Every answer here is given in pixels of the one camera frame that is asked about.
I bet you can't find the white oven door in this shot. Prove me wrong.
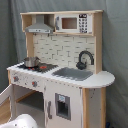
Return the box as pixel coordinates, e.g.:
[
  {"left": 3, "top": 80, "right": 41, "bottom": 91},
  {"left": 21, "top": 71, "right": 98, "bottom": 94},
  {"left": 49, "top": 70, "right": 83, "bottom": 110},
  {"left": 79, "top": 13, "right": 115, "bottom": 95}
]
[{"left": 0, "top": 85, "right": 13, "bottom": 105}]

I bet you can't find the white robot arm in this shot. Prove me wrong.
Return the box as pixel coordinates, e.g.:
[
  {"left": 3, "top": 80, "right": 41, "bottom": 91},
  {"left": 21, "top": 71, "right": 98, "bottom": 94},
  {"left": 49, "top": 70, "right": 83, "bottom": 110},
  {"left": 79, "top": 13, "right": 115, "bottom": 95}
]
[{"left": 0, "top": 114, "right": 38, "bottom": 128}]

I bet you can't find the wooden toy kitchen unit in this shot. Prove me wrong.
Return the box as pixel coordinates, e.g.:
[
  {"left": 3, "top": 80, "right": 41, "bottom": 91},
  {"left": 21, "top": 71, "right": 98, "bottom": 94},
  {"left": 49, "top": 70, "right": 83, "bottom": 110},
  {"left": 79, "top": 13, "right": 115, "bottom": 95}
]
[{"left": 8, "top": 10, "right": 115, "bottom": 128}]

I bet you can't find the black toy faucet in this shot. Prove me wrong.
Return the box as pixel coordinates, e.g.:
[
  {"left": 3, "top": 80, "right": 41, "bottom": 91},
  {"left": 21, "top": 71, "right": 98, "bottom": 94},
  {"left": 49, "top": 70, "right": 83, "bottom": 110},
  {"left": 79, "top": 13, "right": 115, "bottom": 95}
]
[{"left": 75, "top": 50, "right": 95, "bottom": 71}]

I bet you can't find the grey toy sink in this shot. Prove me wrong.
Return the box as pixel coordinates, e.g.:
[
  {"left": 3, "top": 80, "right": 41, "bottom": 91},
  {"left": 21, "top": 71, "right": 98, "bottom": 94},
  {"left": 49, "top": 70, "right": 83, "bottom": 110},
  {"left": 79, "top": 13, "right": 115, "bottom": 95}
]
[{"left": 52, "top": 67, "right": 92, "bottom": 81}]

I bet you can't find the black toy stovetop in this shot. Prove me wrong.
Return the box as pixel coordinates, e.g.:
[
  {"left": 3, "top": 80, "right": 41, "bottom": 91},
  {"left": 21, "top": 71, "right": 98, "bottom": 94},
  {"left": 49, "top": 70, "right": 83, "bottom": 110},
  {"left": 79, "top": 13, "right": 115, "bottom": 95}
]
[{"left": 20, "top": 63, "right": 56, "bottom": 73}]

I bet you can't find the silver toy pot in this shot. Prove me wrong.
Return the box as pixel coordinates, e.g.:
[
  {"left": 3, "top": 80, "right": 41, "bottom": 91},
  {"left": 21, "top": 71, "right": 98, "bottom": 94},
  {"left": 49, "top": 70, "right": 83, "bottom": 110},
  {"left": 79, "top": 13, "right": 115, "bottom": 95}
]
[{"left": 23, "top": 57, "right": 40, "bottom": 67}]

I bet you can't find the red right oven knob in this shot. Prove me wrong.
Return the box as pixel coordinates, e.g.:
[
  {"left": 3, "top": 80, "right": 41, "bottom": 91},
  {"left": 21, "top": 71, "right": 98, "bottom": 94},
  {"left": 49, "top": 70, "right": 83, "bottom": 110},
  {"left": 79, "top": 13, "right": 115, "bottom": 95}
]
[{"left": 32, "top": 81, "right": 37, "bottom": 87}]

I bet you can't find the red oven knob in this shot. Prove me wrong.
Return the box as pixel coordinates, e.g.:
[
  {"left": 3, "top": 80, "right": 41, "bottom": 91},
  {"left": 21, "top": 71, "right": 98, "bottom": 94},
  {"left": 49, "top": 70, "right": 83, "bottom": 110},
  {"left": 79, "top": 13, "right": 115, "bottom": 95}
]
[
  {"left": 13, "top": 76, "right": 19, "bottom": 82},
  {"left": 32, "top": 81, "right": 37, "bottom": 87}
]

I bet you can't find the white cupboard door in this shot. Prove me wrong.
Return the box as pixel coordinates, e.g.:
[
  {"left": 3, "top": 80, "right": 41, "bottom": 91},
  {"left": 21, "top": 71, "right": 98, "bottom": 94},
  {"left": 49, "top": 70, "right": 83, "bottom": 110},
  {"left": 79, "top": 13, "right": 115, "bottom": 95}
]
[{"left": 44, "top": 81, "right": 81, "bottom": 128}]

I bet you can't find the white toy microwave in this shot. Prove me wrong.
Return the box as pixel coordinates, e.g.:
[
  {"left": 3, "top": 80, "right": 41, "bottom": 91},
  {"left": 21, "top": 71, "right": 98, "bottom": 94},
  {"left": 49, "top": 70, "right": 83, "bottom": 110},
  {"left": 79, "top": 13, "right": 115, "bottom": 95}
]
[{"left": 55, "top": 14, "right": 93, "bottom": 33}]

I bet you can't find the grey range hood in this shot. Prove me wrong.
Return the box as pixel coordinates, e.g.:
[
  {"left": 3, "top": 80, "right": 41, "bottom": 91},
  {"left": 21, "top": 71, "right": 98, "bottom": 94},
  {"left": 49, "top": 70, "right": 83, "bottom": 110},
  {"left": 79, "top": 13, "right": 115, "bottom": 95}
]
[{"left": 25, "top": 15, "right": 54, "bottom": 34}]

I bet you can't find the red left oven knob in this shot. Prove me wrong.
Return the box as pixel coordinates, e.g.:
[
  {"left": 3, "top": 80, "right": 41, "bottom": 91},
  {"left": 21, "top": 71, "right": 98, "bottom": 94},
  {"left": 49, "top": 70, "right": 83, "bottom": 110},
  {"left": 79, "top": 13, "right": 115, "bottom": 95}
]
[{"left": 13, "top": 76, "right": 19, "bottom": 82}]

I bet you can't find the grey curtain backdrop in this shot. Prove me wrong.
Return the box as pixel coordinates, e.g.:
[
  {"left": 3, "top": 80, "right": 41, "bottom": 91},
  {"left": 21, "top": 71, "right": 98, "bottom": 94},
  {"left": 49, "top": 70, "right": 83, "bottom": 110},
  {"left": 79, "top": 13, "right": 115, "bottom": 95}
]
[{"left": 0, "top": 0, "right": 128, "bottom": 128}]

